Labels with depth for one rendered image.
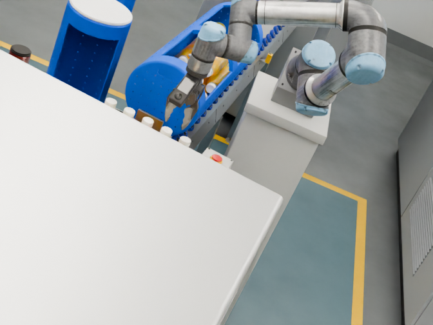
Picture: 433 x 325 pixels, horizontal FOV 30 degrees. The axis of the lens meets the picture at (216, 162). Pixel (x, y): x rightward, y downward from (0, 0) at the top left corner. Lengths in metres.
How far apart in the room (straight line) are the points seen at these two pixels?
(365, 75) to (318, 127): 0.61
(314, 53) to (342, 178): 2.53
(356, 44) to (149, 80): 0.79
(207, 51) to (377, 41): 0.51
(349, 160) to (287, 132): 2.58
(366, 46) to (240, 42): 0.38
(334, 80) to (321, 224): 2.21
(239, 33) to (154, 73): 0.45
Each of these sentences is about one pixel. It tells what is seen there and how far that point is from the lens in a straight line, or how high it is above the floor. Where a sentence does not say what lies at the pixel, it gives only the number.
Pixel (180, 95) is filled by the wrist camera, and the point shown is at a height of 1.30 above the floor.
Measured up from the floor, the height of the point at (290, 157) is 1.01.
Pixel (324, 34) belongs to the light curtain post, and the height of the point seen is 1.10.
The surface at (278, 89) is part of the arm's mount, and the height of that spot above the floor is 1.20.
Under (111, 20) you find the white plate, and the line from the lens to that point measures 3.47.
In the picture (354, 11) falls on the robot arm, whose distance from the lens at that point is 2.51.
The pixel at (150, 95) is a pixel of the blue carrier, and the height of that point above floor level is 1.09.
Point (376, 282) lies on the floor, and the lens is 4.56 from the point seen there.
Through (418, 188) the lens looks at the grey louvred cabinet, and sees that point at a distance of 4.95.
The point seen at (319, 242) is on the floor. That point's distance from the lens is 4.60.
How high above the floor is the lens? 2.42
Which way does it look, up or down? 30 degrees down
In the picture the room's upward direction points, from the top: 24 degrees clockwise
